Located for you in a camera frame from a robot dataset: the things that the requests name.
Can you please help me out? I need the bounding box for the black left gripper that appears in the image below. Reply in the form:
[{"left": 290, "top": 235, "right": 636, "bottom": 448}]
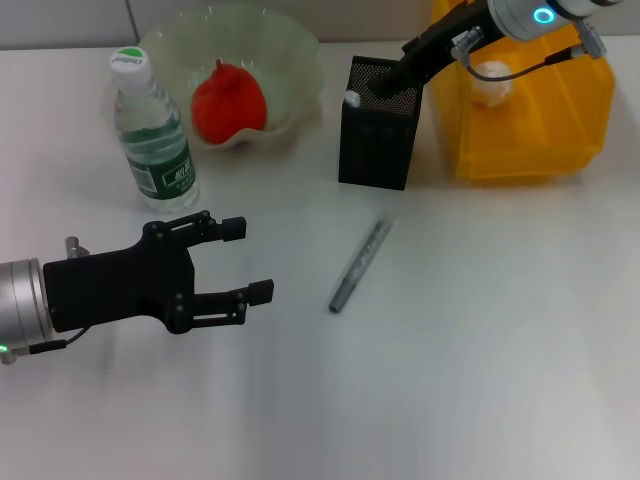
[{"left": 42, "top": 210, "right": 275, "bottom": 335}]

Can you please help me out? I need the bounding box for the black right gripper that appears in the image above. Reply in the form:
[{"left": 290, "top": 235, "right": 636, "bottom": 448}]
[{"left": 368, "top": 0, "right": 502, "bottom": 99}]

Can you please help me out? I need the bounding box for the white paper ball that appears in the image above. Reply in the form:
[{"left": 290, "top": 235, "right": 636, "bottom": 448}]
[{"left": 469, "top": 59, "right": 516, "bottom": 107}]

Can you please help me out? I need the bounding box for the grey pen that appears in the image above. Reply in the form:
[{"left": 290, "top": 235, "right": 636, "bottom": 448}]
[{"left": 328, "top": 217, "right": 395, "bottom": 314}]

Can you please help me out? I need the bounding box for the clear bottle with green label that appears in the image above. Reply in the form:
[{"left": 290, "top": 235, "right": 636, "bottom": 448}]
[{"left": 108, "top": 45, "right": 200, "bottom": 214}]

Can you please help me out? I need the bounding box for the red-orange fruit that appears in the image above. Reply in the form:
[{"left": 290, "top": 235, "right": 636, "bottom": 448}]
[{"left": 191, "top": 58, "right": 268, "bottom": 145}]

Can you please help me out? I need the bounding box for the black mesh pen holder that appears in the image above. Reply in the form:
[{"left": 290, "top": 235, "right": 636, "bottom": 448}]
[{"left": 337, "top": 54, "right": 427, "bottom": 191}]

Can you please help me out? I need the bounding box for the pale green glass fruit bowl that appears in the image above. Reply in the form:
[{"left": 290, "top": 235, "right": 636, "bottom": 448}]
[{"left": 137, "top": 4, "right": 324, "bottom": 157}]

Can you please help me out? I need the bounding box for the yellow plastic bin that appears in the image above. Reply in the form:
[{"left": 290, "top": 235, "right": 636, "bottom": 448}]
[{"left": 427, "top": 0, "right": 616, "bottom": 184}]

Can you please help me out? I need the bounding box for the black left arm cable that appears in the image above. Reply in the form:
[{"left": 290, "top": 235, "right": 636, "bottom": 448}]
[{"left": 0, "top": 327, "right": 92, "bottom": 365}]

